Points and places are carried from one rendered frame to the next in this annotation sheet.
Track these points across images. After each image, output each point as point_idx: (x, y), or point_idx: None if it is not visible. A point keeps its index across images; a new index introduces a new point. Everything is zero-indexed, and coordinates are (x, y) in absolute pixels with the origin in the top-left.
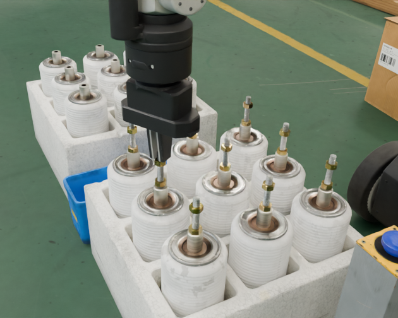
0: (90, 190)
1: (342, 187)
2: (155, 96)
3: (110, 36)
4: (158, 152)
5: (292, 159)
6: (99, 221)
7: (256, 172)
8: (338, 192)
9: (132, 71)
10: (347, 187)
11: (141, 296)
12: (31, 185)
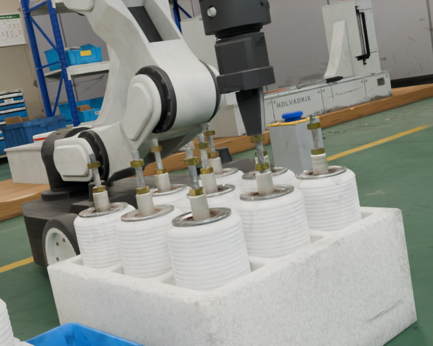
0: (216, 295)
1: (27, 329)
2: (262, 44)
3: None
4: (264, 118)
5: (150, 189)
6: (269, 288)
7: (177, 195)
8: (38, 329)
9: (266, 14)
10: (27, 327)
11: (366, 232)
12: None
